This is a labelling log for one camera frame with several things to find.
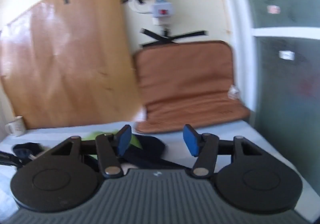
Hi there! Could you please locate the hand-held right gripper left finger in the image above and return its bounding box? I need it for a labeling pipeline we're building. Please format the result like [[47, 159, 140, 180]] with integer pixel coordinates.
[[49, 125, 132, 179]]

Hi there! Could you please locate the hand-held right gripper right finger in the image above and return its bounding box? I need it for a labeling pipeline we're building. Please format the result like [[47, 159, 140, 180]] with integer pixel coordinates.
[[183, 124, 267, 179]]

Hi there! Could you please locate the dark knit sock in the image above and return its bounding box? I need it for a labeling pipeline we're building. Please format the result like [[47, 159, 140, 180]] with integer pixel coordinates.
[[12, 142, 45, 163]]

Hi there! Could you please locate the green cloth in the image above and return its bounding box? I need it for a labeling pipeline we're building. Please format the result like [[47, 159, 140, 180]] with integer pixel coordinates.
[[82, 130, 143, 162]]

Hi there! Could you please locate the navy garment with white stripes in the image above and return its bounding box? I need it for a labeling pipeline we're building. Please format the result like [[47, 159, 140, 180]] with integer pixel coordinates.
[[117, 135, 187, 170]]

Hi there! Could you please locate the light blue striped bedsheet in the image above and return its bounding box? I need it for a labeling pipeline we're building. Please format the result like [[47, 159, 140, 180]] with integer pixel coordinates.
[[0, 119, 312, 223]]

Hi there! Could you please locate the clear plastic wrapper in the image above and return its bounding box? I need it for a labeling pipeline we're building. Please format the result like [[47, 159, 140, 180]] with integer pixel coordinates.
[[227, 85, 240, 100]]

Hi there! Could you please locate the brown cloth on floor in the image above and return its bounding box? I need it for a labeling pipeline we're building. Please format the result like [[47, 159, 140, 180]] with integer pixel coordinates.
[[132, 40, 251, 133]]

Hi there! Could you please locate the white framed glass door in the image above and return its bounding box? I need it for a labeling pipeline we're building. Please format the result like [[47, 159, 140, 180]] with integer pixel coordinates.
[[220, 0, 320, 216]]

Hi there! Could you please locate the white mug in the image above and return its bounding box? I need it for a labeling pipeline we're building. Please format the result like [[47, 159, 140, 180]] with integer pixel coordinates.
[[5, 116, 27, 137]]

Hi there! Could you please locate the white sticker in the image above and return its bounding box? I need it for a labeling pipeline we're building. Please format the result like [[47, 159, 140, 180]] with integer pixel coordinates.
[[279, 50, 295, 60]]

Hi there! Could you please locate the white power strip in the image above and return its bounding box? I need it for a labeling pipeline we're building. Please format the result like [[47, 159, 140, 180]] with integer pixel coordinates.
[[149, 0, 176, 27]]

